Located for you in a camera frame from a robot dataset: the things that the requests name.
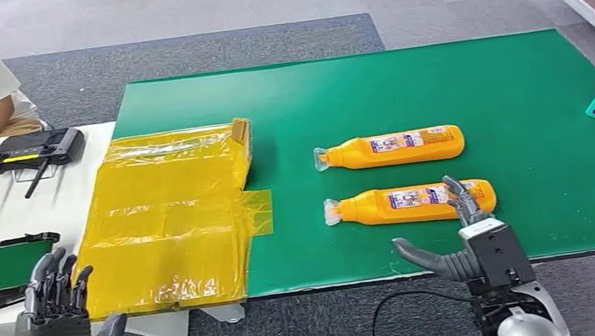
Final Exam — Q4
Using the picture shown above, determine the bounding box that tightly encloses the orange bottle with clear cap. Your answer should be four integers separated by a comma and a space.
322, 176, 499, 235
311, 123, 467, 176

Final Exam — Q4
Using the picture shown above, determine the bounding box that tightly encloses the yellow taped cardboard box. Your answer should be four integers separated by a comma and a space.
59, 115, 284, 322

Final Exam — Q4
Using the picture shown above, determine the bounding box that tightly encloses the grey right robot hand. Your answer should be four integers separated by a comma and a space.
386, 170, 503, 291

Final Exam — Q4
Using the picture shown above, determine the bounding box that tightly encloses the white table foot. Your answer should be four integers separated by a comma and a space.
124, 311, 193, 336
201, 302, 247, 328

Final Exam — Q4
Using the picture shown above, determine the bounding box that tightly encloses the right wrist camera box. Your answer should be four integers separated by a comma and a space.
457, 213, 540, 298

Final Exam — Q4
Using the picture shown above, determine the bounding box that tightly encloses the black remote controller with antennas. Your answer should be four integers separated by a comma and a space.
0, 125, 92, 205

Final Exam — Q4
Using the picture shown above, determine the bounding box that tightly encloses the green table mat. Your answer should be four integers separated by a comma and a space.
105, 24, 595, 312

